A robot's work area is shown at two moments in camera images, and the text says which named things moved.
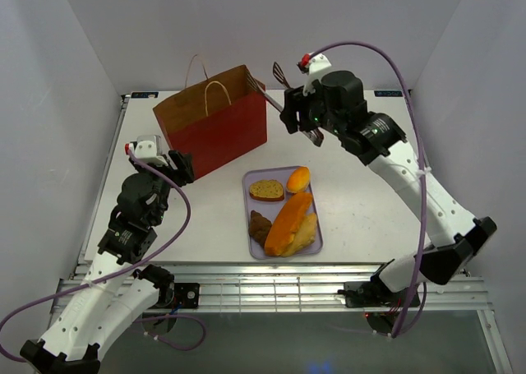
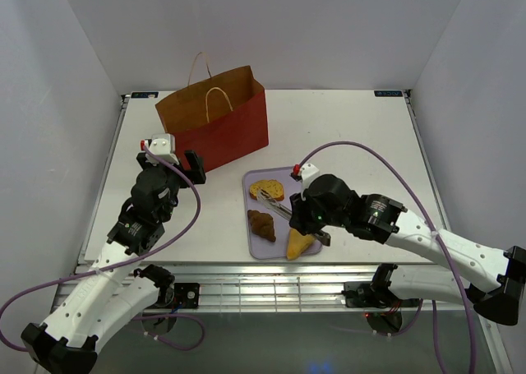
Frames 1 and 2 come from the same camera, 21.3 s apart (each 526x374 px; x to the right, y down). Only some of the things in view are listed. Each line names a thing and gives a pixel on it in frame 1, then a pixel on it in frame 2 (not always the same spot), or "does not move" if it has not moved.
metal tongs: x=313 y=135 → x=269 y=202
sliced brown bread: x=267 y=190 does not move
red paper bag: x=214 y=120 does not move
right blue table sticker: x=388 y=93 does not move
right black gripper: x=292 y=110 → x=299 y=216
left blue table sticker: x=145 y=94 does not move
